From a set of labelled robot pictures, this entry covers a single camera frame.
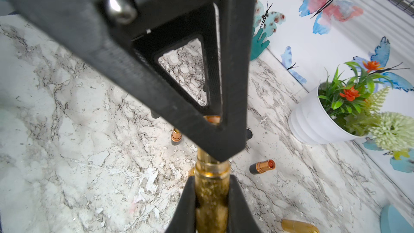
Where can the black lipstick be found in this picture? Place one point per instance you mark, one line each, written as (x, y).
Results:
(262, 167)
(176, 137)

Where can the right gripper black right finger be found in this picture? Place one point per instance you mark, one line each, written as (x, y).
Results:
(240, 219)

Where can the green rubber glove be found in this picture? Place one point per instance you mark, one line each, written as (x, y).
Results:
(259, 44)

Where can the gold lipstick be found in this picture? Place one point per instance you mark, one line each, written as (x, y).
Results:
(212, 184)
(292, 226)

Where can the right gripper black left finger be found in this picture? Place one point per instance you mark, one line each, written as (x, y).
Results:
(183, 220)

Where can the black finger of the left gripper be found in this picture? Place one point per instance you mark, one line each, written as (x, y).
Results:
(124, 40)

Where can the black lipstick cap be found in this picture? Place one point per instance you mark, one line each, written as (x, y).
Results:
(154, 115)
(249, 134)

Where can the potted flower plant white pot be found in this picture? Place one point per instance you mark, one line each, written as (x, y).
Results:
(346, 109)

